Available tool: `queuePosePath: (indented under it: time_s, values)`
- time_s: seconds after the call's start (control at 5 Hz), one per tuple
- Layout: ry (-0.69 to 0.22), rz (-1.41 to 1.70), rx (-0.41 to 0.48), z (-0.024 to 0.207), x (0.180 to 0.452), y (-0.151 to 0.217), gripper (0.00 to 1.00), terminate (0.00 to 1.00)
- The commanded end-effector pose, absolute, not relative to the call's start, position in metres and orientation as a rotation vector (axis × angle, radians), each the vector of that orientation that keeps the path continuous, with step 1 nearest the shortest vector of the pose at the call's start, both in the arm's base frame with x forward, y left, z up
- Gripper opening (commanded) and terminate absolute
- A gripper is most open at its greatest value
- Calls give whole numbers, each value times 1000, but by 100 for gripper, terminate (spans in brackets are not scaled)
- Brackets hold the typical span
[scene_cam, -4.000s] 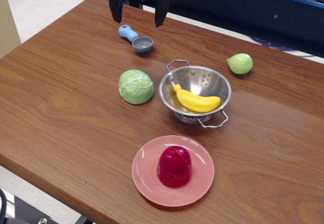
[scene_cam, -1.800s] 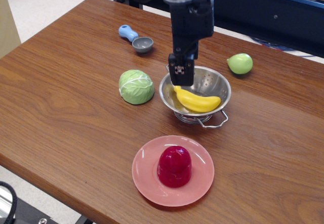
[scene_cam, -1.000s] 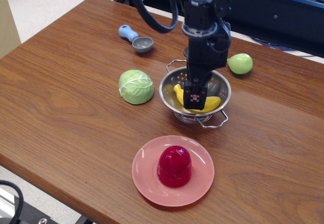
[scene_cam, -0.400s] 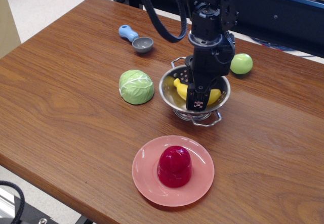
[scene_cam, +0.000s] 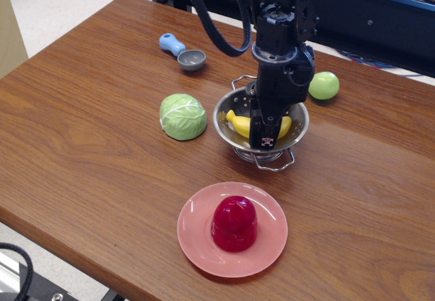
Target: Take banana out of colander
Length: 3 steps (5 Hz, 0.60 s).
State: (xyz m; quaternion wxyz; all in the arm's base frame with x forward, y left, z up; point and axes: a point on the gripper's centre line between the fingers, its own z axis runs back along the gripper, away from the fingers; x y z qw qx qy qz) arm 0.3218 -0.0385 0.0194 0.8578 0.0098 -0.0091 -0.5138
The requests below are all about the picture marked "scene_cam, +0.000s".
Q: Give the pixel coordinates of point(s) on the pink plastic plate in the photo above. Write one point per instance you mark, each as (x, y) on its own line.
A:
(195, 239)

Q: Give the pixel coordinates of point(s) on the small steel colander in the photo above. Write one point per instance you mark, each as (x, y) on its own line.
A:
(276, 159)

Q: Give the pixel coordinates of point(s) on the yellow toy banana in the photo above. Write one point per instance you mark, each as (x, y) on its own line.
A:
(241, 124)

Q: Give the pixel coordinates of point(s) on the green toy pear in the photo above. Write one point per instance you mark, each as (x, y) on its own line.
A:
(324, 86)

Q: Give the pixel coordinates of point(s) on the green toy cabbage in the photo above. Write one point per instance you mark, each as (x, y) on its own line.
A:
(182, 117)

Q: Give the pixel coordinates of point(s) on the black table leg bracket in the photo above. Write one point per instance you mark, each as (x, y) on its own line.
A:
(43, 289)

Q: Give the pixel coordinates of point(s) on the red toy half fruit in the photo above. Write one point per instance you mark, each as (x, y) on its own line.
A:
(234, 226)

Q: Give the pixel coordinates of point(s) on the beige cabinet side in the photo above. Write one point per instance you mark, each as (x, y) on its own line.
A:
(13, 51)

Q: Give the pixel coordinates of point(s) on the black metal frame rail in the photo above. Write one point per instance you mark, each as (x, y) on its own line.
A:
(396, 32)

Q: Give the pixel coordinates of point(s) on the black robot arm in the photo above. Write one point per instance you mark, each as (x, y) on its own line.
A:
(282, 23)

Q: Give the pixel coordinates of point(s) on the blue handled grey scoop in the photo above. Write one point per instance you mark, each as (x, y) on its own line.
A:
(189, 60)

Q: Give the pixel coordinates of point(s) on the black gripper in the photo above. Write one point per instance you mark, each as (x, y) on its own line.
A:
(282, 80)

